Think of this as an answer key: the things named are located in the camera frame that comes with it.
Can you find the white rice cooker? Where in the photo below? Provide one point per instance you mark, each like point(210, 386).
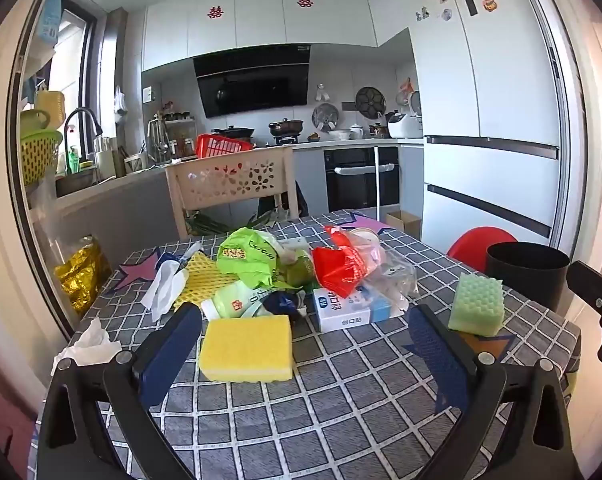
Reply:
point(406, 127)

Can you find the red plastic bag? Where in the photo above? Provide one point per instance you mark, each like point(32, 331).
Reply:
point(338, 267)

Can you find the beige perforated chair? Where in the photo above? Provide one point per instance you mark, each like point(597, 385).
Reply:
point(231, 180)

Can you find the kitchen faucet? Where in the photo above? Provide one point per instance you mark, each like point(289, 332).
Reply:
point(83, 112)

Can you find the green snack bag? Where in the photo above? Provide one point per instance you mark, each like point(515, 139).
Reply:
point(246, 255)

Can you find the black wok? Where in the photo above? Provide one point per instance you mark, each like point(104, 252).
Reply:
point(233, 132)

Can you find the gold foil bag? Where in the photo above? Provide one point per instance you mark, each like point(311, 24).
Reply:
point(81, 275)

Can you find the green colander basket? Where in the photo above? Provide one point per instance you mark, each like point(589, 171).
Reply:
point(38, 157)

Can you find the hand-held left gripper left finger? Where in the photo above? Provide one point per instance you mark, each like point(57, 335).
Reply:
point(171, 355)

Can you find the round pan lid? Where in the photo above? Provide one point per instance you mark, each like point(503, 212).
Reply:
point(325, 117)

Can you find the yellow plastic basket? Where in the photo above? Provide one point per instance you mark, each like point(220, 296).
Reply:
point(51, 107)

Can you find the red paper decoration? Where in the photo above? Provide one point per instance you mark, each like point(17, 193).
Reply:
point(305, 2)
point(214, 13)

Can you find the yellow foam net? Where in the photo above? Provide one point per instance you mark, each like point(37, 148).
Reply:
point(201, 275)

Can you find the white cap green bottle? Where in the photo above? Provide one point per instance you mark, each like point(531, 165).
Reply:
point(231, 300)

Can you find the grey checked tablecloth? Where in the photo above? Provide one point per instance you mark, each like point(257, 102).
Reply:
point(331, 410)

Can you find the pale green labelled bottle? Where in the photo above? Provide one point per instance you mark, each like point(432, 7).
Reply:
point(298, 272)

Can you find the clear plastic cup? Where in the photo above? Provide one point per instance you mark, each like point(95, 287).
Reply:
point(366, 237)

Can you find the green onions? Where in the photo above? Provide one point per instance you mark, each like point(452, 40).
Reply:
point(206, 225)

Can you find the dark blue wrapper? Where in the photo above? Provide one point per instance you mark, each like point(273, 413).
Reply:
point(283, 302)

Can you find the round metal steamer tray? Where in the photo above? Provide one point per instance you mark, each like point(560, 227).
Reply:
point(371, 101)

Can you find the yellow sponge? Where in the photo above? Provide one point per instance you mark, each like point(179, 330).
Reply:
point(246, 347)

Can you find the green dish soap bottle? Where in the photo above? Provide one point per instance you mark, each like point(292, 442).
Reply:
point(74, 160)

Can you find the white kettle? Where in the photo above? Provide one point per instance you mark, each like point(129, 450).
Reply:
point(356, 131)

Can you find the dark cooking pot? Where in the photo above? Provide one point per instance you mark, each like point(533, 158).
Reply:
point(286, 127)

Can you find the green sponge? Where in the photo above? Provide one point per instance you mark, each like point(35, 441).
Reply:
point(476, 305)

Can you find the clear plastic bag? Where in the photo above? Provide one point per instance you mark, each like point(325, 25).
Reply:
point(391, 275)

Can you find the red plastic basket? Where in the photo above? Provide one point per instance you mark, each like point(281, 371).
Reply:
point(221, 147)

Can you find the red stool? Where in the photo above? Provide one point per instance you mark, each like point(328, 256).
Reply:
point(473, 245)

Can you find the white bowl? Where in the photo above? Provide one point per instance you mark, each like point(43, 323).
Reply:
point(339, 134)

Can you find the white blue box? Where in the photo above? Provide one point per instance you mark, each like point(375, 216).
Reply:
point(346, 310)

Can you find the blue white plastic wrapper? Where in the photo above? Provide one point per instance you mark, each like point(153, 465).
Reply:
point(163, 285)

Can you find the white refrigerator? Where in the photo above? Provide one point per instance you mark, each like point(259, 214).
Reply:
point(481, 85)

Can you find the kitchen window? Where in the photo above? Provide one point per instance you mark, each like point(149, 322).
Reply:
point(68, 75)

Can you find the black range hood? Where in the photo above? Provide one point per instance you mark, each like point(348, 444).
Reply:
point(251, 85)

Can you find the black trash bin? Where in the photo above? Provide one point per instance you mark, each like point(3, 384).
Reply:
point(526, 280)

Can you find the crumpled white tissue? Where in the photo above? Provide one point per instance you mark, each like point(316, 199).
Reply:
point(93, 347)

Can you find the spice rack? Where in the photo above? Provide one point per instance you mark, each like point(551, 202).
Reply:
point(173, 140)

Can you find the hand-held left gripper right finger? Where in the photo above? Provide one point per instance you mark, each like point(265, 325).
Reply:
point(441, 355)

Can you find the white upper cabinets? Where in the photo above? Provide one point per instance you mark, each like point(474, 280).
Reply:
point(261, 20)

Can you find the black oven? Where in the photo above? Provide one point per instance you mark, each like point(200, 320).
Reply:
point(361, 185)

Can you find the cardboard box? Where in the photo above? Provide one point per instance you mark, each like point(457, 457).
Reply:
point(403, 222)

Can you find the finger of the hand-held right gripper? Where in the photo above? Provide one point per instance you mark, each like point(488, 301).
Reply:
point(596, 292)

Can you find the pink star sticker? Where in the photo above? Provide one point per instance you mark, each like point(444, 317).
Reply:
point(136, 272)
point(363, 221)

